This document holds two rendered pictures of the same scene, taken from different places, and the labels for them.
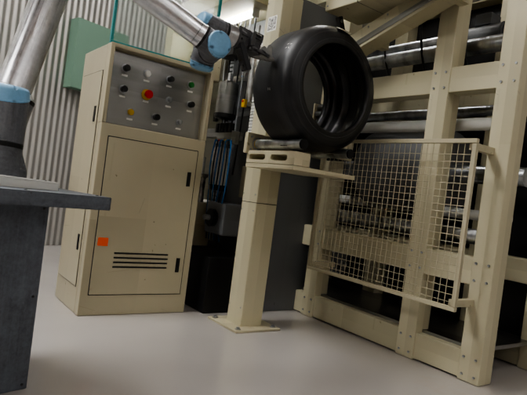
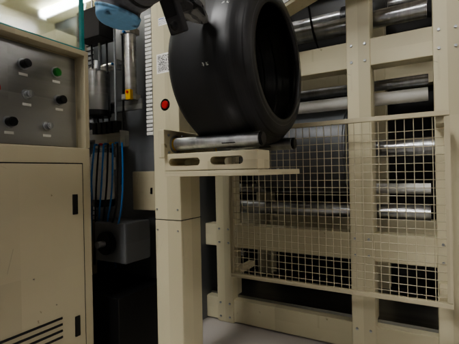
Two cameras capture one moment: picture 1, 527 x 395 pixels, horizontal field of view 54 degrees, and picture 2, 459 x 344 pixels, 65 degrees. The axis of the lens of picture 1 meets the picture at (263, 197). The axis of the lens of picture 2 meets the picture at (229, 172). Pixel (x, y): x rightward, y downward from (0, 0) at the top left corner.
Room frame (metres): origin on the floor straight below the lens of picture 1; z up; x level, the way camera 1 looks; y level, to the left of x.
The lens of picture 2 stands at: (1.20, 0.39, 0.80)
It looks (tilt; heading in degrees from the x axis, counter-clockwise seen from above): 0 degrees down; 336
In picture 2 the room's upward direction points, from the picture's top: 1 degrees counter-clockwise
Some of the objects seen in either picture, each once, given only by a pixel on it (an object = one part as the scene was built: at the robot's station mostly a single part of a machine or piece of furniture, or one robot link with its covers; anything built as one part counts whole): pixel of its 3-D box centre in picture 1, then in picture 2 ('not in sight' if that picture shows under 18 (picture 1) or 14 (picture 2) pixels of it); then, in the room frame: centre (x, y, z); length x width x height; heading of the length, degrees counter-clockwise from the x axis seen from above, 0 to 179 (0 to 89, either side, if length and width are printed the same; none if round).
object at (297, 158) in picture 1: (276, 158); (214, 161); (2.31, -0.04, 0.84); 0.36 x 0.09 x 0.06; 36
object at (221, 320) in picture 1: (243, 321); not in sight; (2.59, 0.02, 0.01); 0.27 x 0.27 x 0.02; 36
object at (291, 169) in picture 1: (299, 170); (235, 171); (2.39, -0.15, 0.80); 0.37 x 0.36 x 0.02; 126
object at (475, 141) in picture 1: (379, 213); (324, 205); (2.40, -0.55, 0.65); 0.90 x 0.02 x 0.70; 36
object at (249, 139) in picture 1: (278, 148); (195, 146); (2.53, -0.04, 0.90); 0.40 x 0.03 x 0.10; 126
